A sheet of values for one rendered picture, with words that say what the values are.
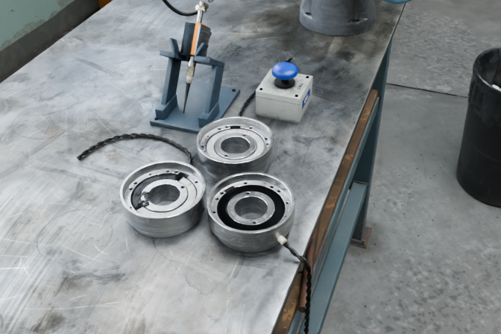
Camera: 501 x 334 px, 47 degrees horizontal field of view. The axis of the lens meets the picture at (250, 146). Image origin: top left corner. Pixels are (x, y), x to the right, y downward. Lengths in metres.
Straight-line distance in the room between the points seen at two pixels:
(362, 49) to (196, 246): 0.54
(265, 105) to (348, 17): 0.31
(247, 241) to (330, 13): 0.58
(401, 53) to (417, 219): 1.08
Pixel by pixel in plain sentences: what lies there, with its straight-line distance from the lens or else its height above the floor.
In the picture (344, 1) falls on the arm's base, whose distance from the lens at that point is 1.11.
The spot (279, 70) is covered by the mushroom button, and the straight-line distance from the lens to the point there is 0.86.
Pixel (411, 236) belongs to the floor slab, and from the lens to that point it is 1.84.
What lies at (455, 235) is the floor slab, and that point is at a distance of 1.88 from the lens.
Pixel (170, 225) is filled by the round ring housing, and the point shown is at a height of 0.83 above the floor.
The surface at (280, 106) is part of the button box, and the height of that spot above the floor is 0.83.
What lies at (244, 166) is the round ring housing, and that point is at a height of 0.83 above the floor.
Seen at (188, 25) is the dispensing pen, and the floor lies 0.94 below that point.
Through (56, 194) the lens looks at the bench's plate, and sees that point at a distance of 0.80.
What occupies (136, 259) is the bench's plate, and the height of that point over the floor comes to 0.80.
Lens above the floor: 1.31
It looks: 38 degrees down
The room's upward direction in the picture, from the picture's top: 2 degrees counter-clockwise
